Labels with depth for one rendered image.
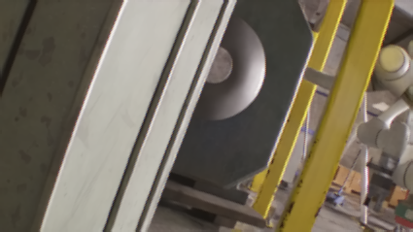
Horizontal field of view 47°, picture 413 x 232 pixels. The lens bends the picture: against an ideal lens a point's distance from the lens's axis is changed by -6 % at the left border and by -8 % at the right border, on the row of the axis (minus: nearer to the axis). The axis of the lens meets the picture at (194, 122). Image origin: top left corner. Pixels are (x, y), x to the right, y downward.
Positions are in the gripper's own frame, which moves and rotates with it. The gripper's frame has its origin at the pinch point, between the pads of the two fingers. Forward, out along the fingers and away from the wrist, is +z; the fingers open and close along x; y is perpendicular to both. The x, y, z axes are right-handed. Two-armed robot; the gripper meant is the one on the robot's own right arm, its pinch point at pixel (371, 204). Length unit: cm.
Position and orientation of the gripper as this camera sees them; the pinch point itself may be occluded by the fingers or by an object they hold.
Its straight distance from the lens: 223.8
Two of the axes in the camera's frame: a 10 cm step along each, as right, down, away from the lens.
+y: 9.3, 3.6, 0.5
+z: -3.6, 9.3, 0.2
